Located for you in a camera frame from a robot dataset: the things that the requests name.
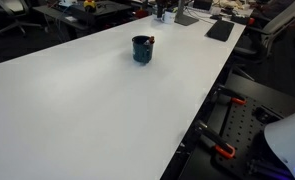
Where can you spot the red dry erase marker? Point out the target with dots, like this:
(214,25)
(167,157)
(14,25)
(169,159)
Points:
(150,40)

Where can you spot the black mouse pad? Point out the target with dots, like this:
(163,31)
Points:
(220,30)

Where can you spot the orange black clamp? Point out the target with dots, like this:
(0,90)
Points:
(221,146)
(233,95)

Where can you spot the grey office chair left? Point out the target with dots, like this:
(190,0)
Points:
(14,10)

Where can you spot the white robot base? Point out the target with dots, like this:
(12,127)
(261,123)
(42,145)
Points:
(280,137)

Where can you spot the grey office chair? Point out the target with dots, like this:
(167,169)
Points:
(271,19)
(14,10)

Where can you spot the dark teal mug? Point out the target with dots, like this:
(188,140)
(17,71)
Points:
(142,53)

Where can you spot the grey office chair right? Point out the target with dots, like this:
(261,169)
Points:
(271,19)

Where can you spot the black side desk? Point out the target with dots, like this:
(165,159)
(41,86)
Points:
(76,17)

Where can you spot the near orange black clamp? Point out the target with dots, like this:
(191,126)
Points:
(221,146)

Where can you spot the yellow red emergency button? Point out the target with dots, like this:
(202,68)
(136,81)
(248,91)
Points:
(89,4)

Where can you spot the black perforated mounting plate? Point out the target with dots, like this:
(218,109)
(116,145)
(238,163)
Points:
(243,130)

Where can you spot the grey monitor stand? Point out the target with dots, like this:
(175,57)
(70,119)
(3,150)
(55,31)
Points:
(181,18)

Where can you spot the far orange black clamp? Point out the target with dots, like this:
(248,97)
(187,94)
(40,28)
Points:
(233,95)

